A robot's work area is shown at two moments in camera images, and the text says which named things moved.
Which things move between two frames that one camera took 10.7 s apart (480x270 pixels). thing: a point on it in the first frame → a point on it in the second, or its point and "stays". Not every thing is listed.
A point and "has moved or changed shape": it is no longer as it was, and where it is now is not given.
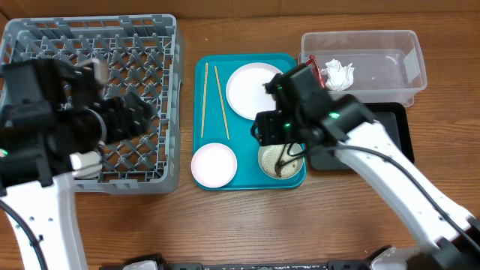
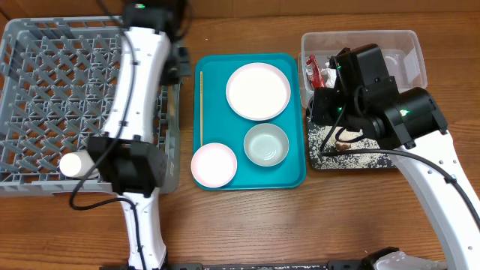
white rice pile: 272,154 has moved or changed shape
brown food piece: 277,169 has moved or changed shape
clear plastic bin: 388,64 stays
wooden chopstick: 206,74 → 202,109
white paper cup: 86,166 stays
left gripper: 127,123 → 181,68
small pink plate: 214,165 stays
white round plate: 246,94 stays
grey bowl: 260,152 → 266,145
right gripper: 265,123 → 321,109
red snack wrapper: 318,73 stays
